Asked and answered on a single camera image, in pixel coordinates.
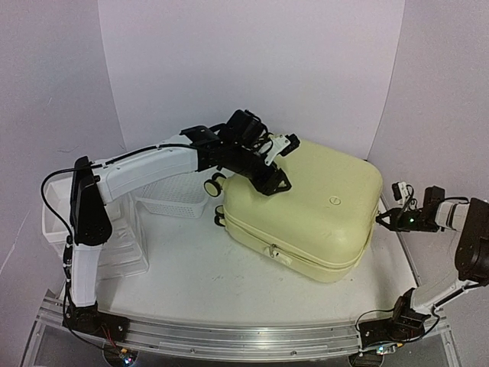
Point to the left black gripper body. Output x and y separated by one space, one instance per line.
242 161

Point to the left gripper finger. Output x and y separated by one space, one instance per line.
267 184
279 182

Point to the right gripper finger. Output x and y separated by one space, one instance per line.
390 223
391 214

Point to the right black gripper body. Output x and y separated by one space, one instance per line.
416 226

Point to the pale yellow hard-shell suitcase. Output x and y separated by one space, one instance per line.
320 227

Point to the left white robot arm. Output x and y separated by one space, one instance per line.
242 145

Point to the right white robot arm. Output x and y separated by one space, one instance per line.
467 217

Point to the white perforated plastic basket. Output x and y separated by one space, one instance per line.
179 196

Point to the white plastic drawer organizer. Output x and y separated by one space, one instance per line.
123 255

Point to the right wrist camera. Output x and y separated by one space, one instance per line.
402 192

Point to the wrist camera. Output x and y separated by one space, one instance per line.
278 145
402 192

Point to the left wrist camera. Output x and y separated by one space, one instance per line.
278 145

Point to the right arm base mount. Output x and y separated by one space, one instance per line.
386 330

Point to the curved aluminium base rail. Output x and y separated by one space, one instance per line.
244 323

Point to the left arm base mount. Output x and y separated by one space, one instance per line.
92 322

